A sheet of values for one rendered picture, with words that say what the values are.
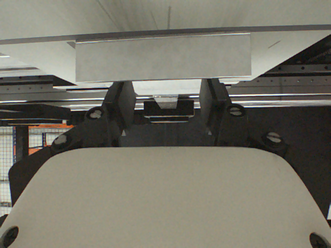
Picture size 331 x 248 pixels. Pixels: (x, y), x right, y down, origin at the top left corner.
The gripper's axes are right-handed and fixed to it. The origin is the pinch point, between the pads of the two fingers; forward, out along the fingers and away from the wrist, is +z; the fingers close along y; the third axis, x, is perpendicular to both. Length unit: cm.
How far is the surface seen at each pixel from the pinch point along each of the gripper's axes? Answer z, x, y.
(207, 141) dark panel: 30, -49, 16
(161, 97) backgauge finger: 7.8, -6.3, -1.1
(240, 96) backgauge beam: 23.6, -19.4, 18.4
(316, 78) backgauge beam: 26.2, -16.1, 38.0
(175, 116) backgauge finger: 16.3, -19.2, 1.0
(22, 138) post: 44, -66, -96
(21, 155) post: 35, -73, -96
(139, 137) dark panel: 31, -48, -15
